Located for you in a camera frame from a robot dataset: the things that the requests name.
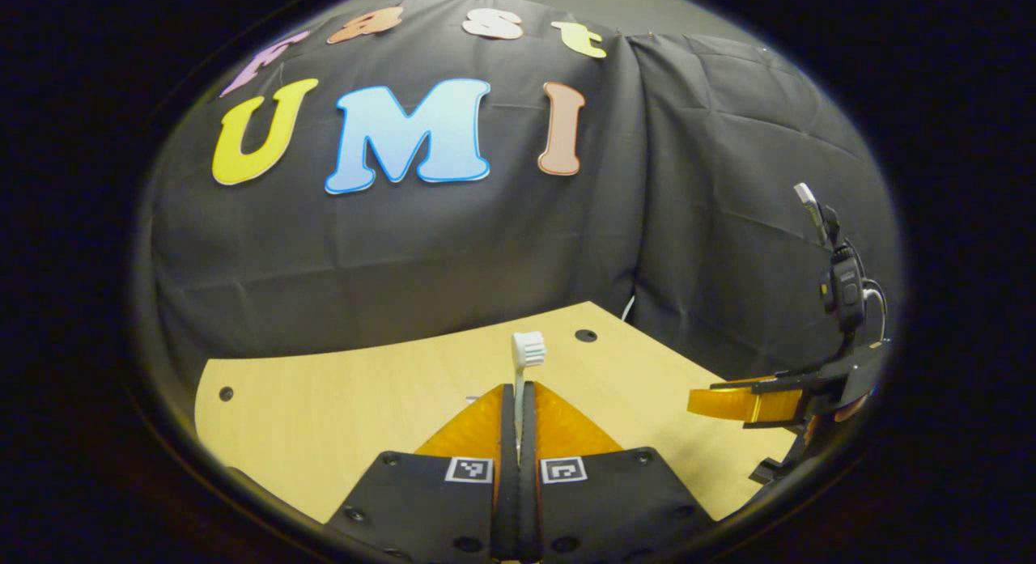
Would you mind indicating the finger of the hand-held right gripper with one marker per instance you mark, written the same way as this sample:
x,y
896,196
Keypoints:
x,y
745,404

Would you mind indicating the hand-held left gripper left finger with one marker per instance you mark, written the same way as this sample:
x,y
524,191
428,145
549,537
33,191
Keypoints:
x,y
506,483

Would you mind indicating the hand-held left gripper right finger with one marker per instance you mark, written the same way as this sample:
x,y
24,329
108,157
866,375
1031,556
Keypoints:
x,y
528,483

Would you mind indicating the white toothbrush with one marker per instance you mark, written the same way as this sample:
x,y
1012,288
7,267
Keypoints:
x,y
528,349

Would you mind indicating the black backdrop cloth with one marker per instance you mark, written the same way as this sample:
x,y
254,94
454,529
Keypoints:
x,y
405,256

